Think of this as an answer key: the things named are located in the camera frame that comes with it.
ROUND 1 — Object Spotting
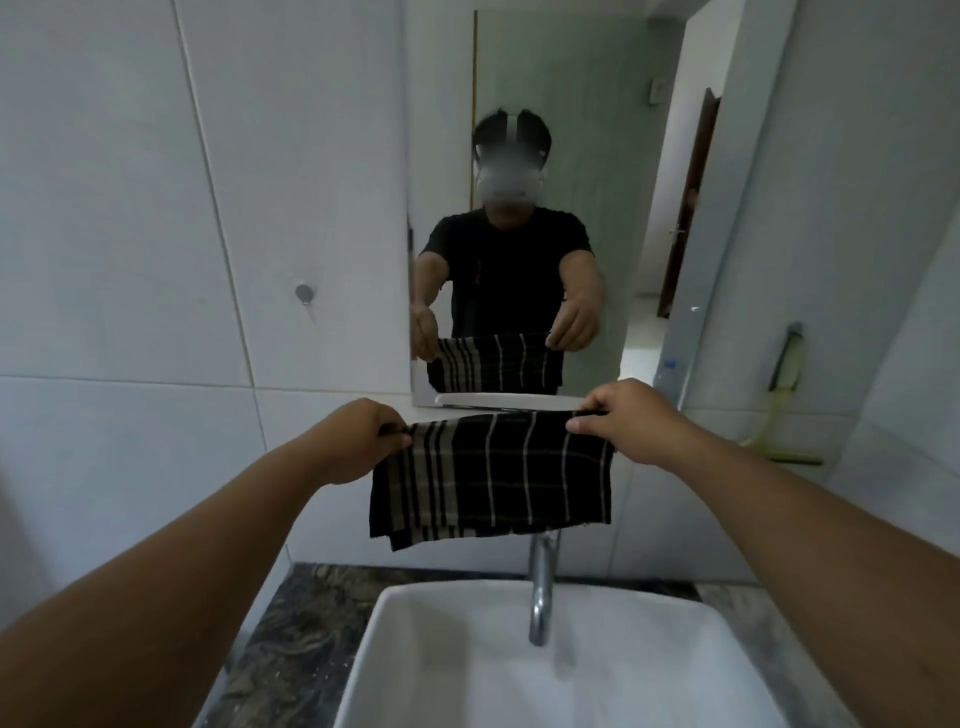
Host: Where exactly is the person's right forearm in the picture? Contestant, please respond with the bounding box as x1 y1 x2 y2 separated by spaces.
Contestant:
667 427 960 728

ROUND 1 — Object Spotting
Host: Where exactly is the person's left hand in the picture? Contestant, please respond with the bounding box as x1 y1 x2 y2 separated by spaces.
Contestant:
303 397 414 487

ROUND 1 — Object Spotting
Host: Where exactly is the person's right hand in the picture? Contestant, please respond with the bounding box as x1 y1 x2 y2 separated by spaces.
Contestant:
564 378 706 470

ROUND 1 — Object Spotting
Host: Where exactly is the yellow squeegee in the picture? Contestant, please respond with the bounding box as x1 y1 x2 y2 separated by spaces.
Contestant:
738 322 826 468

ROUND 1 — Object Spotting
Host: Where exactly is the black striped cloth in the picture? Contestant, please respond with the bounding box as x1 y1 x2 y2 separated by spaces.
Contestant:
367 408 618 553

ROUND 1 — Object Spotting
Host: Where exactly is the person's left forearm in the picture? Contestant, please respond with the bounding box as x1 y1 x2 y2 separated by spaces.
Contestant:
0 434 339 728

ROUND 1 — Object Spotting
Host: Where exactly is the white ceramic sink basin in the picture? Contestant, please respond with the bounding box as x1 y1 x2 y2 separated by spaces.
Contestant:
333 578 793 728

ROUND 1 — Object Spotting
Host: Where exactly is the chrome faucet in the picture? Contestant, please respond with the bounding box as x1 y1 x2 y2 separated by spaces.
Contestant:
527 528 562 648

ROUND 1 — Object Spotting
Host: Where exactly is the rectangular wall mirror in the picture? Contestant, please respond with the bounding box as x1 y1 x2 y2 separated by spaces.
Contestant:
403 0 798 412

